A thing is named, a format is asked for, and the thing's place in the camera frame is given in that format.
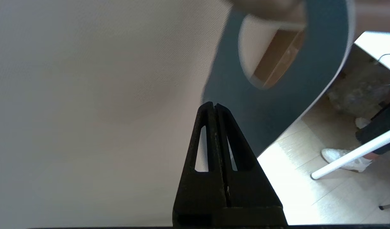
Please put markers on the metal frame chair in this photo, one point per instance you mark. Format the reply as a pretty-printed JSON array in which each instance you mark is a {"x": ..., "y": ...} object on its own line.
[{"x": 388, "y": 206}]

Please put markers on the person leg in dark trousers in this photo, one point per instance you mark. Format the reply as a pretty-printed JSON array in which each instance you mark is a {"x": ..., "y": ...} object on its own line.
[{"x": 379, "y": 133}]

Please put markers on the grey mottled bag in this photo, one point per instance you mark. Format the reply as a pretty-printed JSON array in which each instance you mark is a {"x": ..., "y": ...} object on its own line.
[{"x": 357, "y": 92}]

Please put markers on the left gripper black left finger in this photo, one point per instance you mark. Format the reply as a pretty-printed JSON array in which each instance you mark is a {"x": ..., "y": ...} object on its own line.
[{"x": 198, "y": 197}]

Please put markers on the white room door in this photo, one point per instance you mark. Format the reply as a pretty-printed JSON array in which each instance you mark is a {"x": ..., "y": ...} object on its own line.
[{"x": 86, "y": 111}]

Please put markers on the white table with round legs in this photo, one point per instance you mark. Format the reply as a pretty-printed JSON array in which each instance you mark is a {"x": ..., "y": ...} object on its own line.
[{"x": 357, "y": 154}]

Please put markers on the white door hanger sign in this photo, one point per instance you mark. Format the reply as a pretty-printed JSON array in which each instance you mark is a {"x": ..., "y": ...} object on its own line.
[{"x": 277, "y": 105}]

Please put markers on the white sneaker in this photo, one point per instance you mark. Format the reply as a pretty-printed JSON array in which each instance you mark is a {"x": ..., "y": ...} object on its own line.
[
  {"x": 362, "y": 123},
  {"x": 334, "y": 156}
]

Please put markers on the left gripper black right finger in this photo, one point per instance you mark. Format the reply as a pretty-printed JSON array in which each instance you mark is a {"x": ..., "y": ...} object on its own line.
[{"x": 252, "y": 197}]

